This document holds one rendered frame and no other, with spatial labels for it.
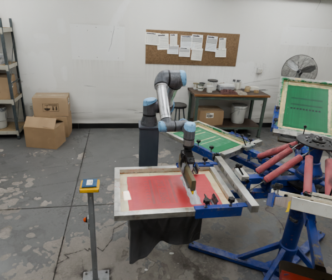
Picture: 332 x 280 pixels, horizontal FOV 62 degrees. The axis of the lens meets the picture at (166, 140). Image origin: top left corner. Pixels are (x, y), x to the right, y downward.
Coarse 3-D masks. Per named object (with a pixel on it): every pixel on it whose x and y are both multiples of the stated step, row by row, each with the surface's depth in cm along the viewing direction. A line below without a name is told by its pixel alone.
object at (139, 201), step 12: (132, 192) 187; (144, 192) 188; (180, 192) 190; (204, 192) 192; (132, 204) 175; (144, 204) 175; (156, 204) 176; (168, 204) 177; (180, 204) 177; (192, 204) 178; (204, 204) 179
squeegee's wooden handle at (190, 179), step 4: (184, 168) 188; (188, 168) 184; (184, 172) 188; (188, 172) 179; (188, 176) 178; (192, 176) 175; (188, 180) 178; (192, 180) 171; (192, 184) 171; (192, 188) 172
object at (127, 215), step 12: (120, 168) 210; (132, 168) 211; (144, 168) 212; (156, 168) 213; (168, 168) 215; (204, 168) 220; (216, 180) 206; (228, 192) 187; (120, 216) 159; (132, 216) 160; (144, 216) 162; (156, 216) 163; (168, 216) 165; (180, 216) 166
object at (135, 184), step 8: (144, 176) 208; (152, 176) 209; (160, 176) 209; (168, 176) 210; (176, 176) 210; (200, 176) 212; (128, 184) 196; (136, 184) 197; (176, 184) 199; (200, 184) 201; (208, 184) 202
